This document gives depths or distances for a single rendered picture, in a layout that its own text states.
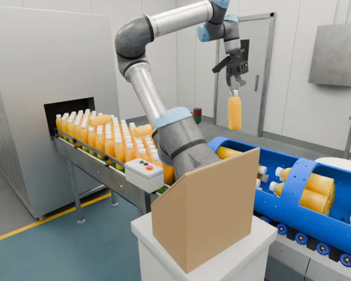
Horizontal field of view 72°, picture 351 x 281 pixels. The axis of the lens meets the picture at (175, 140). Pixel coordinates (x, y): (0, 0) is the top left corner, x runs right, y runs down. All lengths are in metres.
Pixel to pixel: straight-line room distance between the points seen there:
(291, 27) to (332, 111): 1.49
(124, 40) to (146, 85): 0.17
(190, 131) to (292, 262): 0.72
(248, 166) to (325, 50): 3.68
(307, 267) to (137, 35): 1.07
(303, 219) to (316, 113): 3.63
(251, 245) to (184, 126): 0.37
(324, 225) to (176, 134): 0.61
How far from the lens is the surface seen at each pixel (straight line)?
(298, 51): 4.62
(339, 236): 1.02
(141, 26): 0.94
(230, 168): 0.58
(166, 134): 0.69
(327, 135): 4.58
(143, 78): 0.95
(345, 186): 1.23
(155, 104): 0.89
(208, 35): 1.17
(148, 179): 1.18
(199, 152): 0.65
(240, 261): 0.70
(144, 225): 0.79
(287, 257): 1.17
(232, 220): 0.68
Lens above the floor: 1.65
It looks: 20 degrees down
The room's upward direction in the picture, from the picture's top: 1 degrees counter-clockwise
